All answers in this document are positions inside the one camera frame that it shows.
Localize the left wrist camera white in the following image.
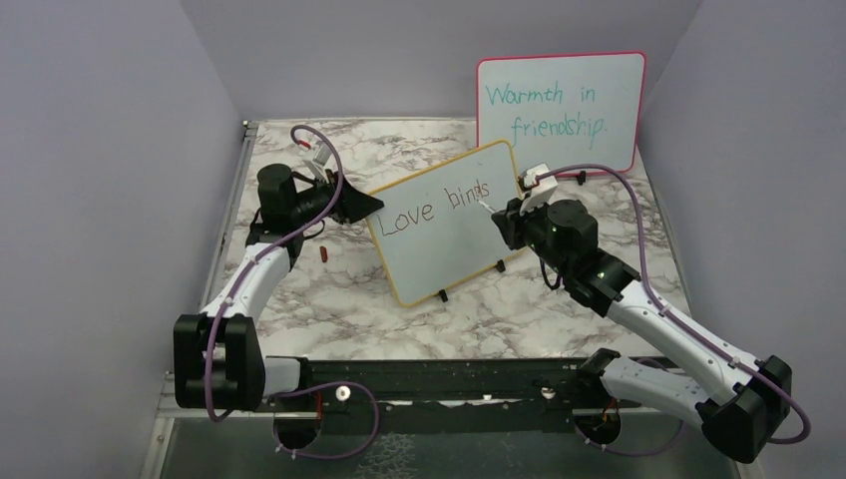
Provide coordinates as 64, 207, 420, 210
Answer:
305, 141, 333, 183

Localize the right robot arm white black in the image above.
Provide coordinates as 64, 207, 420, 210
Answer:
491, 199, 792, 463

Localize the yellow framed whiteboard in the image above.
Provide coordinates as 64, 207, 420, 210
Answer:
366, 140, 521, 306

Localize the white marker with red cap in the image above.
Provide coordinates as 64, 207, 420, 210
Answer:
478, 202, 495, 214

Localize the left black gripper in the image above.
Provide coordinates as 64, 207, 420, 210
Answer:
289, 168, 384, 226

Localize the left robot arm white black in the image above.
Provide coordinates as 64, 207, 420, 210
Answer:
173, 164, 384, 413

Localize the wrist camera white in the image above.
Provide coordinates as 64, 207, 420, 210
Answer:
519, 164, 558, 216
305, 141, 333, 183

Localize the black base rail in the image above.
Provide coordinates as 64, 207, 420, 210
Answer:
259, 358, 632, 443

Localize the pink framed whiteboard with writing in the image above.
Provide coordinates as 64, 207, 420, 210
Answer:
476, 51, 647, 175

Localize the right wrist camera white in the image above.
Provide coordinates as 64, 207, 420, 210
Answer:
519, 164, 558, 216

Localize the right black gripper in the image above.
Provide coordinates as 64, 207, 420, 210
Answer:
493, 192, 572, 277

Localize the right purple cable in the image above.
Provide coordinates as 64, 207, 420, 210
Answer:
528, 164, 812, 459

